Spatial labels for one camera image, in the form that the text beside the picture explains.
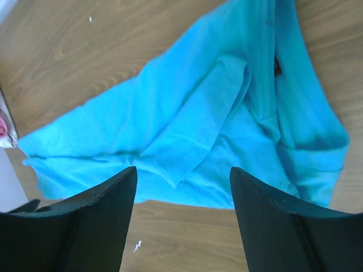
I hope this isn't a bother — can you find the small pink thread scrap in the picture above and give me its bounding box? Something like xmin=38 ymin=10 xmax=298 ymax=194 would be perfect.
xmin=133 ymin=240 xmax=142 ymax=253

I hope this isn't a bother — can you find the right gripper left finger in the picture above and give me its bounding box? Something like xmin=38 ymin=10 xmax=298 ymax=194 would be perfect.
xmin=1 ymin=167 xmax=137 ymax=271

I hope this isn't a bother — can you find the folded pink t shirt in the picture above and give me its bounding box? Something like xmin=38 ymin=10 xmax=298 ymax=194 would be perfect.
xmin=0 ymin=111 xmax=9 ymax=138

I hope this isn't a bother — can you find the folded white t shirt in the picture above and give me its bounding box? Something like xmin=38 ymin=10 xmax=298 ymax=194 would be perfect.
xmin=0 ymin=92 xmax=18 ymax=148

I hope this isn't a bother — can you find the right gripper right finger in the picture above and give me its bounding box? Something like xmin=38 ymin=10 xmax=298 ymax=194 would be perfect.
xmin=230 ymin=167 xmax=362 ymax=271

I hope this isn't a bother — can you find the turquoise t shirt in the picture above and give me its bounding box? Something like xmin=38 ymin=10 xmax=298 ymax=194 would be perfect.
xmin=19 ymin=1 xmax=349 ymax=209

